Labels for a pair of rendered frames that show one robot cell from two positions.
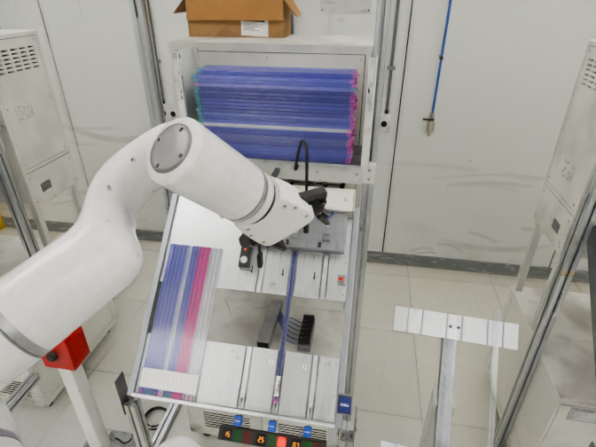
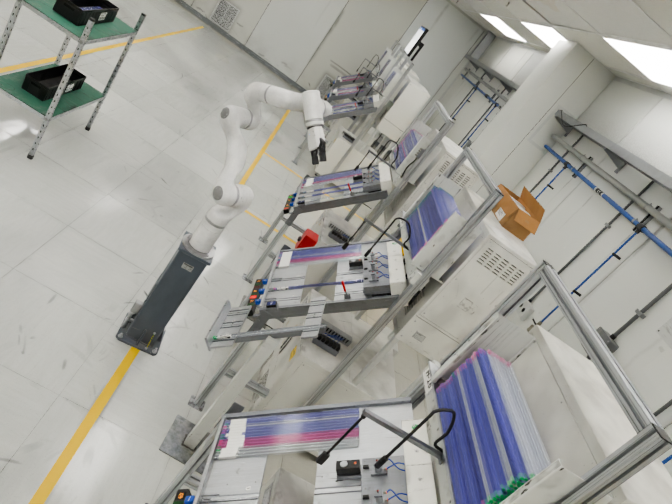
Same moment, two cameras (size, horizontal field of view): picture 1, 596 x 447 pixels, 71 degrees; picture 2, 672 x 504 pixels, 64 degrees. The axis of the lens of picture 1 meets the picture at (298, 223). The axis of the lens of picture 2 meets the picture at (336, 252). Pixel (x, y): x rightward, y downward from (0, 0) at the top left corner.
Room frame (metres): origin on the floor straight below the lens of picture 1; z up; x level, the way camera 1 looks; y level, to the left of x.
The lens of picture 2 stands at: (-0.03, -2.34, 2.20)
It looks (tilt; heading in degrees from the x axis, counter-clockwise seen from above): 22 degrees down; 67
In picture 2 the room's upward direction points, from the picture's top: 38 degrees clockwise
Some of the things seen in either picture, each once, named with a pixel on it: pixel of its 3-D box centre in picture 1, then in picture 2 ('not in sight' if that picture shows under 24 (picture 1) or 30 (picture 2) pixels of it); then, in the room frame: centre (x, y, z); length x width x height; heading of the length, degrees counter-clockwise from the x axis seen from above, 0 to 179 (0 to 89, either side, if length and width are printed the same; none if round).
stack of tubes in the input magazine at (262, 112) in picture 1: (277, 113); (434, 225); (1.35, 0.07, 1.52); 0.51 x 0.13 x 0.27; 80
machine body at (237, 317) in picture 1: (276, 351); (322, 378); (1.48, 0.11, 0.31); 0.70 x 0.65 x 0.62; 80
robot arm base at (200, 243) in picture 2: not in sight; (206, 234); (0.41, 0.19, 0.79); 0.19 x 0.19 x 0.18
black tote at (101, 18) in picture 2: not in sight; (88, 8); (-0.83, 1.89, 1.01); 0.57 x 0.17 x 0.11; 80
